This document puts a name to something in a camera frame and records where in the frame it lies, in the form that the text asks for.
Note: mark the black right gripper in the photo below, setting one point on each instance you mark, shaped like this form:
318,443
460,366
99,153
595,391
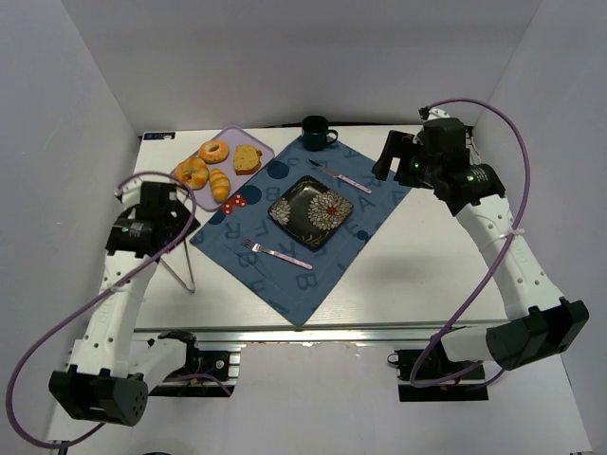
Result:
394,154

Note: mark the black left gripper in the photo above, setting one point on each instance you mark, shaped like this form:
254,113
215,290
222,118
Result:
179,223

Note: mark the metal tongs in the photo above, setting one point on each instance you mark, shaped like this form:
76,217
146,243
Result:
178,264

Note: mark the orange striped croissant roll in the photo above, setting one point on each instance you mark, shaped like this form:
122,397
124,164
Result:
220,185

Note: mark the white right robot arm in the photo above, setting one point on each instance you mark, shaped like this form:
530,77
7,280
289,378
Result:
541,321

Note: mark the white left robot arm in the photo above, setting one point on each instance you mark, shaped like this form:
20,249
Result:
102,382

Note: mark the sliced loaf bread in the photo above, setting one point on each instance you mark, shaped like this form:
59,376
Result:
247,159

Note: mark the brown twisted bun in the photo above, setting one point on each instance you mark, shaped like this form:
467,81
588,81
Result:
193,172

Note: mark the dark green mug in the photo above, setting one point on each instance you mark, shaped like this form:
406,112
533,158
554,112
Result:
317,134

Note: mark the red polka dot bow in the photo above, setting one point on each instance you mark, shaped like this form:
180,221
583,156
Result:
237,201

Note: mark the round bagel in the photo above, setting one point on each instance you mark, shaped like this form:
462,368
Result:
214,151

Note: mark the blue letter placemat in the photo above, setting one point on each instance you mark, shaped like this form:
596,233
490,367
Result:
293,292

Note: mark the black floral square plate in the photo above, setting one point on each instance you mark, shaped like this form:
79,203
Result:
310,212

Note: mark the lilac rectangular tray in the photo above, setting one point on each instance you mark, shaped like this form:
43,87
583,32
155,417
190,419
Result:
234,136

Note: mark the pink handled knife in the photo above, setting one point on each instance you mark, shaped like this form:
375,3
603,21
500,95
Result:
340,177

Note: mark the pink handled fork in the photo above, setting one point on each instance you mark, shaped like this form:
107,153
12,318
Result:
257,248

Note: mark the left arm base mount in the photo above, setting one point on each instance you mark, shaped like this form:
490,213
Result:
207,372

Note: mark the aluminium rail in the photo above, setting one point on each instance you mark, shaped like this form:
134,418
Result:
233,339

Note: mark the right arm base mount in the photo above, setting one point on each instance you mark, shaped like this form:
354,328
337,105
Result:
469,387

